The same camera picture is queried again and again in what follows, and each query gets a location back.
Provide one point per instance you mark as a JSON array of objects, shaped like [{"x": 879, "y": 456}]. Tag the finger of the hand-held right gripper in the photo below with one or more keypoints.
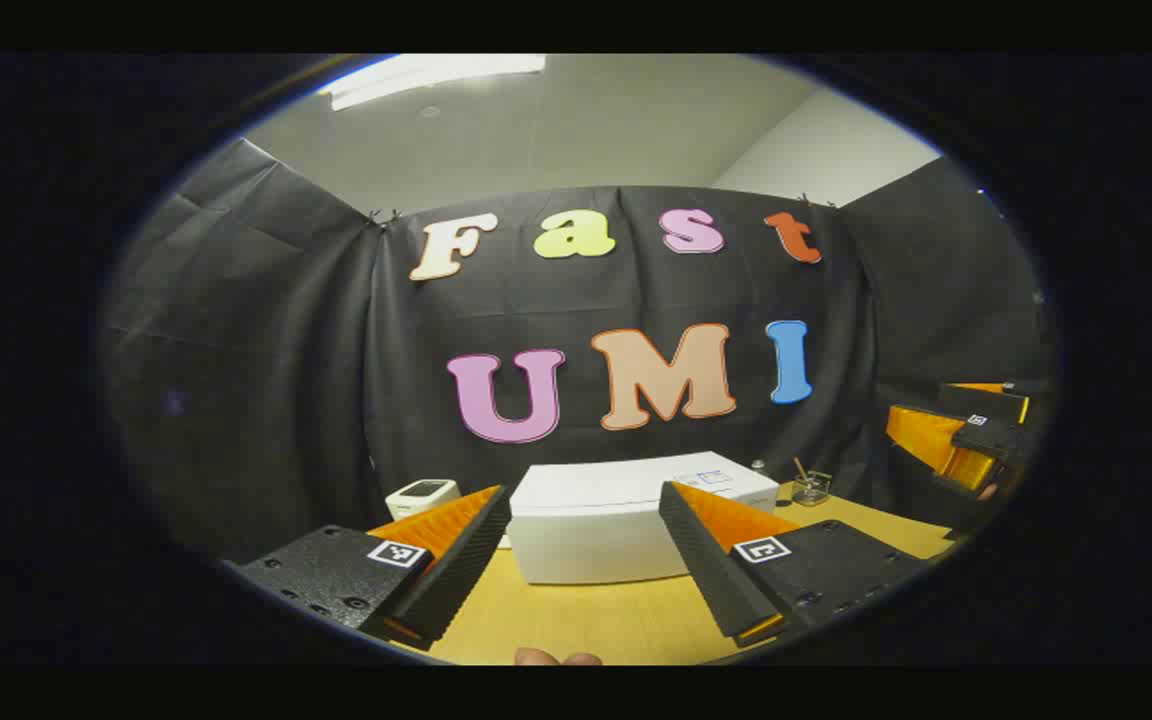
[
  {"x": 986, "y": 400},
  {"x": 986, "y": 440}
]

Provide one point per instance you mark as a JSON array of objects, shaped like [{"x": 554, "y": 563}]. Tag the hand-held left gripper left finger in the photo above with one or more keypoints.
[{"x": 456, "y": 580}]

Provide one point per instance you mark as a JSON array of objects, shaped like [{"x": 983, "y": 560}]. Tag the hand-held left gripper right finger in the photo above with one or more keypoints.
[{"x": 711, "y": 575}]

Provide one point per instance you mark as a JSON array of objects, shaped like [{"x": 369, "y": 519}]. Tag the white microwave oven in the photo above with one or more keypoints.
[{"x": 596, "y": 520}]

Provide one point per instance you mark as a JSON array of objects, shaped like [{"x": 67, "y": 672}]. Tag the white toaster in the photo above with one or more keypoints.
[{"x": 421, "y": 497}]

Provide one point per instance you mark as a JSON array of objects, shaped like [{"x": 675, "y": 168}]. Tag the small glass jar with stick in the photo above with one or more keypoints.
[{"x": 812, "y": 488}]

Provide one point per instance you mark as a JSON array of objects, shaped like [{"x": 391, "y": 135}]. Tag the black backdrop cloth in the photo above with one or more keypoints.
[{"x": 256, "y": 350}]

